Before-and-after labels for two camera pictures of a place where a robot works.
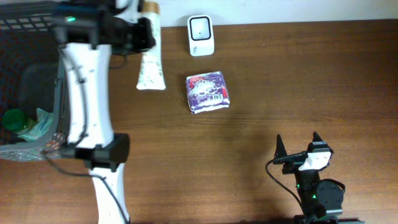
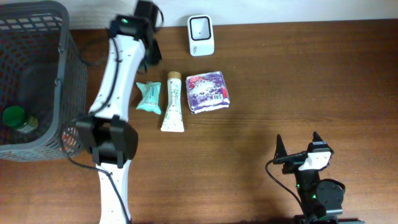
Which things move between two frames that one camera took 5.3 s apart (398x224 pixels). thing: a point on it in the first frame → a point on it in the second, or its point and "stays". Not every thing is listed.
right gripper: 292,157 stays
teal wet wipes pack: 40,127 → 150,98
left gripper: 137,32 → 157,59
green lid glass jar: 17,120 stays
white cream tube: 151,77 → 173,119
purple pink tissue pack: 207,92 stays
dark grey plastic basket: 29,67 stays
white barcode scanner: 200,28 stays
